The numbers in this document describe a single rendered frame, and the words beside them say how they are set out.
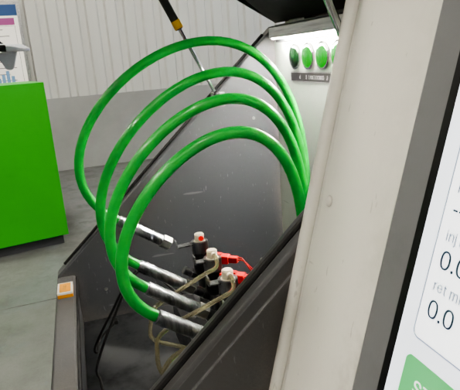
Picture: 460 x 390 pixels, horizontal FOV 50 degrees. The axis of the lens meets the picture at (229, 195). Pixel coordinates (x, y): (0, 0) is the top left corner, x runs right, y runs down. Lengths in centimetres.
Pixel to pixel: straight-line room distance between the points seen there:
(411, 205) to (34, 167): 386
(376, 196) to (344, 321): 10
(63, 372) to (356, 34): 63
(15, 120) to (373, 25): 374
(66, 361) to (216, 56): 700
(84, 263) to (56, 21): 626
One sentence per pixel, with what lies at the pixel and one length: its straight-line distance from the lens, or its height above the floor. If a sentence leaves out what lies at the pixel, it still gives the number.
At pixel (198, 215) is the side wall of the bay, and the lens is 116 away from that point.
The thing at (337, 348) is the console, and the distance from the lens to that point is 42.
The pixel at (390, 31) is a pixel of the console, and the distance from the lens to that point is 40.
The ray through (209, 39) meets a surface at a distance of 79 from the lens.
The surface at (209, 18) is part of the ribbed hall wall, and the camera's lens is 770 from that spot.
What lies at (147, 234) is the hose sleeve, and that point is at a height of 113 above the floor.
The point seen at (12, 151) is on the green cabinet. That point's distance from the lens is 408.
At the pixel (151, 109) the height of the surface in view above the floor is 133.
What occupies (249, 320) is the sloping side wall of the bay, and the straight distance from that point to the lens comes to 50.
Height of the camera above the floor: 139
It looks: 16 degrees down
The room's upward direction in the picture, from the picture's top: 4 degrees counter-clockwise
